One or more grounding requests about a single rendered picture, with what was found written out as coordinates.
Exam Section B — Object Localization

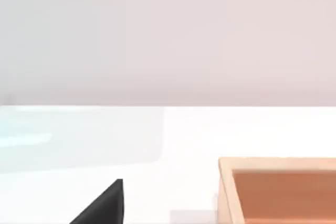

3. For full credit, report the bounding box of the shallow salmon-coloured box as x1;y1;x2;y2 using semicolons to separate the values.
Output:
217;156;336;224

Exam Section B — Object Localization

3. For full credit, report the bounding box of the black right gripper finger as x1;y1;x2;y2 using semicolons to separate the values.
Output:
69;178;125;224

